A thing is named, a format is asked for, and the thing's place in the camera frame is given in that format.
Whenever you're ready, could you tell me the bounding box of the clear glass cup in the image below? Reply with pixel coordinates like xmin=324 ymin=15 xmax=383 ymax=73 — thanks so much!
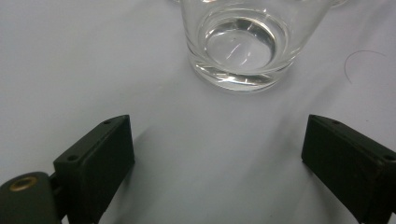
xmin=170 ymin=0 xmax=349 ymax=94

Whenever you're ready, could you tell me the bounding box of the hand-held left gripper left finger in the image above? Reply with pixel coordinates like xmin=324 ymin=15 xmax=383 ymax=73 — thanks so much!
xmin=52 ymin=114 xmax=136 ymax=224

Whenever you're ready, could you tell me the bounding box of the thin dark hair strand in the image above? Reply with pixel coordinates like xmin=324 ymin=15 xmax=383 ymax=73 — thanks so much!
xmin=343 ymin=49 xmax=387 ymax=85

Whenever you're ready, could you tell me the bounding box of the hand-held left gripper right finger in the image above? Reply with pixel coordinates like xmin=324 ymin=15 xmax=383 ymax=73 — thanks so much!
xmin=301 ymin=114 xmax=396 ymax=224

